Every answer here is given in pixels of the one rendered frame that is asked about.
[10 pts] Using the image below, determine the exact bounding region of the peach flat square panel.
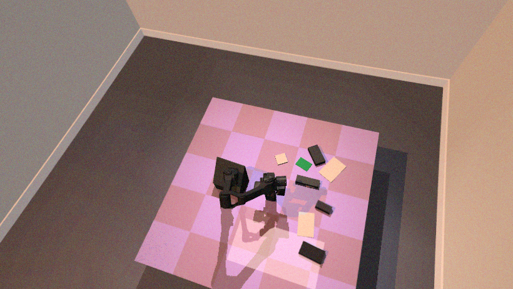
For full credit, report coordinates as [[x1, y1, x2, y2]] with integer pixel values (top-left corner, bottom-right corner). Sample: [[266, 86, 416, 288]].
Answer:
[[319, 157, 346, 182]]

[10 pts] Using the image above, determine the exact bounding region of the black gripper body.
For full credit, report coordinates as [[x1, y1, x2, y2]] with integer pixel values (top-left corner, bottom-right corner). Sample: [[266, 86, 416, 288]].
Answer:
[[254, 181, 286, 196]]

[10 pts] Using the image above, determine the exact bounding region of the dark grey switch panel with green rocker switches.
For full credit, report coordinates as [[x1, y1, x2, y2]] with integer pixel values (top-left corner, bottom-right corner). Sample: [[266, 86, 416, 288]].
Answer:
[[265, 192, 277, 201]]

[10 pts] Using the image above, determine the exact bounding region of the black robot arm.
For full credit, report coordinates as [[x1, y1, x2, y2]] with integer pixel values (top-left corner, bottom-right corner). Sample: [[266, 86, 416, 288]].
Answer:
[[219, 167, 287, 209]]

